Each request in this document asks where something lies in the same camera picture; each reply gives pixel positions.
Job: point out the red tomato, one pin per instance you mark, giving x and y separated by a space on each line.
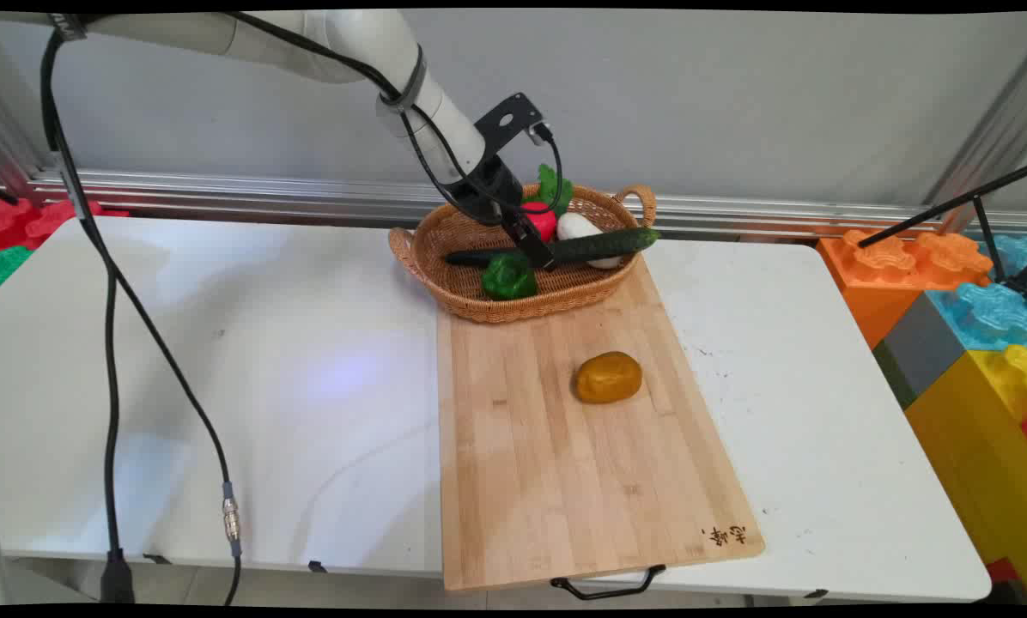
543 221

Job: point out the woven wicker basket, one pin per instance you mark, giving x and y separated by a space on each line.
479 296

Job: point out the white radish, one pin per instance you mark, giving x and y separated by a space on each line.
574 225

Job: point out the brown potato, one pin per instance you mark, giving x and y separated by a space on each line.
608 378

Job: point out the green lettuce leaf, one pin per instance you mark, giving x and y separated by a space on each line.
555 187

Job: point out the green foam block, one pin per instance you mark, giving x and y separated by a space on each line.
7 264

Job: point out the aluminium frame post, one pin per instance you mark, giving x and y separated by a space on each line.
994 146
11 146

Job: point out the aluminium frame rail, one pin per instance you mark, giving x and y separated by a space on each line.
264 193

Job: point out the black tripod stand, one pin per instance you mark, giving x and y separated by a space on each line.
934 209

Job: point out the green bell pepper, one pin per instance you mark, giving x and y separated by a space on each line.
507 279

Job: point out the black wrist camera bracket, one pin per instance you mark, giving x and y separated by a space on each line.
507 116

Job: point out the orange foam block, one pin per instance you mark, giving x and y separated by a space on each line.
874 283

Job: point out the blue foam block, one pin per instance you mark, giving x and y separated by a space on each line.
994 313

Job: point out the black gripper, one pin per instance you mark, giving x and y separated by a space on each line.
489 193

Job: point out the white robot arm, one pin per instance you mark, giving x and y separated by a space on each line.
367 43

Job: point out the dark green cucumber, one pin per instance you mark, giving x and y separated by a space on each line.
604 246

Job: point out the wooden cutting board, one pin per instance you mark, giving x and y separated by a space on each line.
565 481

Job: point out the grey foam block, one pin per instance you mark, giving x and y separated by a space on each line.
921 348

